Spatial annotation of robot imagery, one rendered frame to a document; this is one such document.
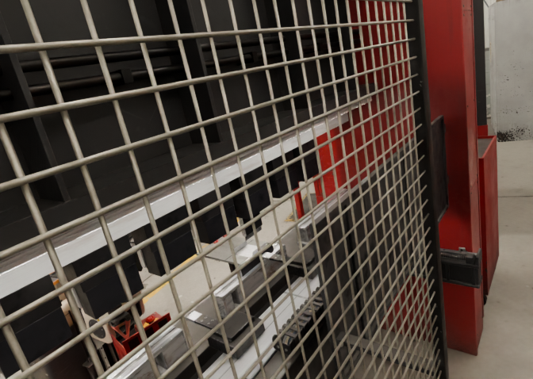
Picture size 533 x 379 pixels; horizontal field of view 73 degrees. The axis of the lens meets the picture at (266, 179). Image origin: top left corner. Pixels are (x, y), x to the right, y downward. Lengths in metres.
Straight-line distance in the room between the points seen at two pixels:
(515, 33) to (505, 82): 0.64
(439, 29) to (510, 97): 4.59
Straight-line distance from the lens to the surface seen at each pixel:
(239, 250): 1.53
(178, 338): 1.25
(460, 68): 1.82
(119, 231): 1.03
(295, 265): 1.30
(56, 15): 0.95
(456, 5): 1.81
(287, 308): 1.17
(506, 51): 6.27
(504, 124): 6.42
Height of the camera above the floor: 1.67
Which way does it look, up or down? 16 degrees down
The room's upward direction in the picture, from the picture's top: 12 degrees counter-clockwise
